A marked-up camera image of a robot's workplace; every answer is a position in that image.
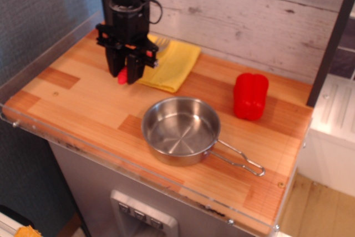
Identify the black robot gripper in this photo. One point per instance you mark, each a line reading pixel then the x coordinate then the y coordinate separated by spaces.
pixel 127 34

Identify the red handled metal fork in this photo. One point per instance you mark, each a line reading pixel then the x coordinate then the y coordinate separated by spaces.
pixel 122 77

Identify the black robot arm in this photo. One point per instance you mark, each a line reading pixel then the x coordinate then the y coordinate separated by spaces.
pixel 150 62

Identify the yellow folded towel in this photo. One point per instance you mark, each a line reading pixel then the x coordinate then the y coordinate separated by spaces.
pixel 176 60

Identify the stainless steel pan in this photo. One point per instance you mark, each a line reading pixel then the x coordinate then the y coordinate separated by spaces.
pixel 182 131

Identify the red toy bell pepper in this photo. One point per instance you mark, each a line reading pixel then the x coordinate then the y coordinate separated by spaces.
pixel 250 92

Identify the grey toy fridge cabinet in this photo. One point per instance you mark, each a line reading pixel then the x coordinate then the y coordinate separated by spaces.
pixel 91 181

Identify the silver dispenser button panel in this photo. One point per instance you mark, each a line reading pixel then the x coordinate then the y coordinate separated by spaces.
pixel 135 218

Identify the clear acrylic table guard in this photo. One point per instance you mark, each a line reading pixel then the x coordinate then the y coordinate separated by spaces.
pixel 68 97

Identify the yellow cloth at corner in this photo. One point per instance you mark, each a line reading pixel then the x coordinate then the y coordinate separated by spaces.
pixel 27 231

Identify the white toy sink unit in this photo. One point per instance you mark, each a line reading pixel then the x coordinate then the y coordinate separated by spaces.
pixel 327 156

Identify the dark grey right post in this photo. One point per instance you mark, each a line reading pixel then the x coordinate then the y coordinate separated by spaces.
pixel 335 38

